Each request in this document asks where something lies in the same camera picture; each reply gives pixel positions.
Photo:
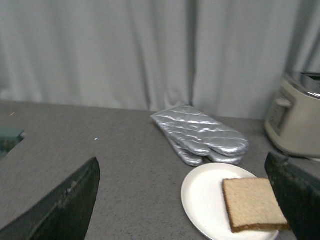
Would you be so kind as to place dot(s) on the silver quilted oven mitt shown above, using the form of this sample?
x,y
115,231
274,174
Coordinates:
x,y
199,133
194,160

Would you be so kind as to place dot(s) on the brown bread slice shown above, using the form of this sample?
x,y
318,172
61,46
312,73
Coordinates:
x,y
252,206

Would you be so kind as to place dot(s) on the lower silver quilted oven mitt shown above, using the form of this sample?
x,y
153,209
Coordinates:
x,y
194,160

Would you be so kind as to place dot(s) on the white round plate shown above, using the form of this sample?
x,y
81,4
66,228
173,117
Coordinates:
x,y
203,201

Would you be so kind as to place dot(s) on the grey curtain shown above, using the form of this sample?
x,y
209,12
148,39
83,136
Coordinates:
x,y
224,57

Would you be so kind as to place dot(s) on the beige toaster with chrome top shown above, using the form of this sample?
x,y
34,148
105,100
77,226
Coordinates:
x,y
293,120

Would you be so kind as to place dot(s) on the upper silver quilted oven mitt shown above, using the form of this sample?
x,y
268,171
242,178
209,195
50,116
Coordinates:
x,y
199,133

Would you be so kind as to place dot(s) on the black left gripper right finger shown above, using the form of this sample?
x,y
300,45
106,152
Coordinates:
x,y
296,185

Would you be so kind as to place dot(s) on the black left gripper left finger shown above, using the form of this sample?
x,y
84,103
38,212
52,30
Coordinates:
x,y
65,213

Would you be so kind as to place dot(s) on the dark green rack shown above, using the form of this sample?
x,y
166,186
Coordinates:
x,y
9,138

